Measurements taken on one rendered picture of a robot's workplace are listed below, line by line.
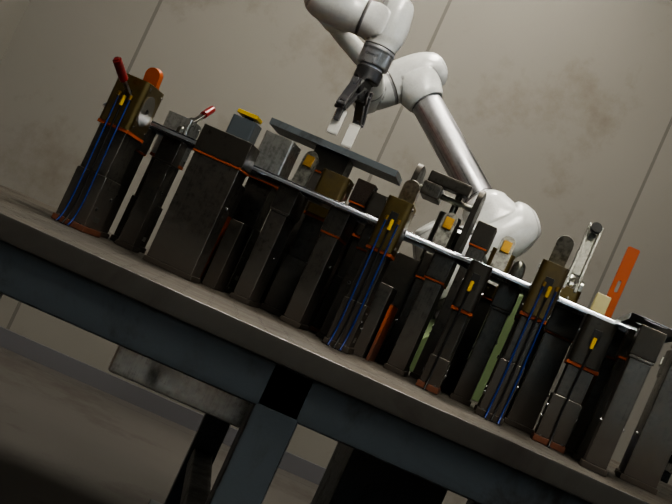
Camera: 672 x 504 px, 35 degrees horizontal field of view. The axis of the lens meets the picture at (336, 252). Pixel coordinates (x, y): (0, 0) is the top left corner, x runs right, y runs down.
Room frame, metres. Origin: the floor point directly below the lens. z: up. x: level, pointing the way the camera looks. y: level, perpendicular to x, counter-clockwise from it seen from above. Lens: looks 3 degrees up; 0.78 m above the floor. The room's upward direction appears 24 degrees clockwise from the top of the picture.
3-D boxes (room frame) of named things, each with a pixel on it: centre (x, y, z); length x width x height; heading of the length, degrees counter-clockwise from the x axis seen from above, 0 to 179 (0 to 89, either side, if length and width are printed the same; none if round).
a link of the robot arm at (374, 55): (2.89, 0.12, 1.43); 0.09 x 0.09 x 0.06
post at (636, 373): (2.02, -0.60, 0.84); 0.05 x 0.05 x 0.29; 80
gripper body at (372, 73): (2.89, 0.12, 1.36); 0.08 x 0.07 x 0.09; 161
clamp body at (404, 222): (2.31, -0.09, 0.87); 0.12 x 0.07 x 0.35; 170
